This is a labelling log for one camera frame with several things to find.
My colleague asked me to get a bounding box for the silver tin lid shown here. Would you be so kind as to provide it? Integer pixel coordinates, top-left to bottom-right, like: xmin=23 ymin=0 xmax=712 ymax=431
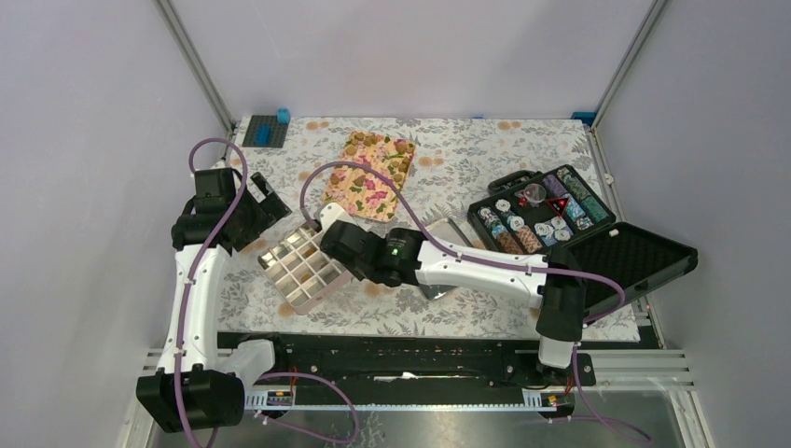
xmin=423 ymin=216 xmax=474 ymax=302

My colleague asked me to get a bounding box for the compartmented metal chocolate tin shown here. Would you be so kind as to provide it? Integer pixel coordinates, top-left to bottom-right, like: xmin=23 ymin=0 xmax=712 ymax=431
xmin=257 ymin=224 xmax=353 ymax=315

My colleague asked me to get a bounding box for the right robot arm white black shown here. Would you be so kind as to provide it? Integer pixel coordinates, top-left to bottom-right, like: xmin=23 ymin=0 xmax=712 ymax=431
xmin=315 ymin=203 xmax=586 ymax=385

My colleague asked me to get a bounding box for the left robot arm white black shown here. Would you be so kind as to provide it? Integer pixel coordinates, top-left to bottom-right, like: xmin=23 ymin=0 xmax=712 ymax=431
xmin=136 ymin=168 xmax=291 ymax=433

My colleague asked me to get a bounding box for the grey lego baseplate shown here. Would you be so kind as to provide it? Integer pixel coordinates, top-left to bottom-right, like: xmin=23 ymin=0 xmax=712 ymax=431
xmin=243 ymin=115 xmax=290 ymax=148

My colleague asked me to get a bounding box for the floral rectangular tray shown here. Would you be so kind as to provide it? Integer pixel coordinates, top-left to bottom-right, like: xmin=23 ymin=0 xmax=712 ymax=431
xmin=323 ymin=131 xmax=417 ymax=222

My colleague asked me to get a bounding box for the floral table mat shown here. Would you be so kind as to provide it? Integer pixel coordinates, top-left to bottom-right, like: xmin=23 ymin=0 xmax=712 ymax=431
xmin=217 ymin=118 xmax=605 ymax=339

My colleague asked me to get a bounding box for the black poker chip case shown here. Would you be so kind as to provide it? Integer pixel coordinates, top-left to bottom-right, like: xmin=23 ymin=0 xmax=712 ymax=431
xmin=467 ymin=165 xmax=698 ymax=303

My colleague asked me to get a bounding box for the clear plastic cup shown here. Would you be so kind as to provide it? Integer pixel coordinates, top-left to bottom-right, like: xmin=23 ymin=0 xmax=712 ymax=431
xmin=521 ymin=183 xmax=547 ymax=206

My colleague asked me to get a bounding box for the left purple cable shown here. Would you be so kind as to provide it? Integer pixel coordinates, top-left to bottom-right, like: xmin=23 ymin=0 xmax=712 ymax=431
xmin=173 ymin=138 xmax=250 ymax=448

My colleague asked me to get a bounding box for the purple cable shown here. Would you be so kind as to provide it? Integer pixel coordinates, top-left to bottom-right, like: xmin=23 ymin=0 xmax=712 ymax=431
xmin=299 ymin=161 xmax=653 ymax=446
xmin=173 ymin=138 xmax=250 ymax=448

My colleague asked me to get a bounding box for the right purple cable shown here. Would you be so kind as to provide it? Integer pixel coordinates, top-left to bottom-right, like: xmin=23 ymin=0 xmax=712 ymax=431
xmin=299 ymin=161 xmax=653 ymax=446

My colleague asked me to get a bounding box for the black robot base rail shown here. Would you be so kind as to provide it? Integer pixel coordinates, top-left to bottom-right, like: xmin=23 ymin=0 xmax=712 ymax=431
xmin=218 ymin=332 xmax=597 ymax=409

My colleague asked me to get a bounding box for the blue corner bracket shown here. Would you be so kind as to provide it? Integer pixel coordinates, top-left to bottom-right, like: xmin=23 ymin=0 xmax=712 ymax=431
xmin=570 ymin=111 xmax=597 ymax=127

